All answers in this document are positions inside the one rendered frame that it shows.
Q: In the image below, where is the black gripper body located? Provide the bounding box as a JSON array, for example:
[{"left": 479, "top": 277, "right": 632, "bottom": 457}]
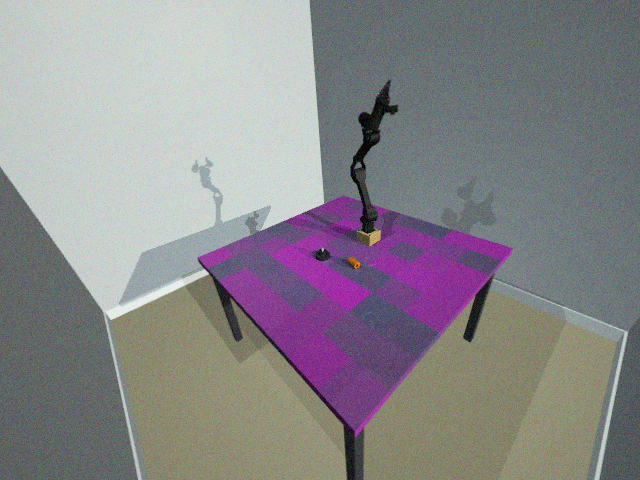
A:
[{"left": 371, "top": 96, "right": 389, "bottom": 119}]

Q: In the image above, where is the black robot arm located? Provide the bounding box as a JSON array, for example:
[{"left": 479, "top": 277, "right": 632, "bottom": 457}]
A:
[{"left": 350, "top": 105, "right": 398, "bottom": 234}]

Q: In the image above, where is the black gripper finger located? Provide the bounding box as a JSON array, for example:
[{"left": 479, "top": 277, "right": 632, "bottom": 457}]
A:
[{"left": 377, "top": 80, "right": 392, "bottom": 100}]

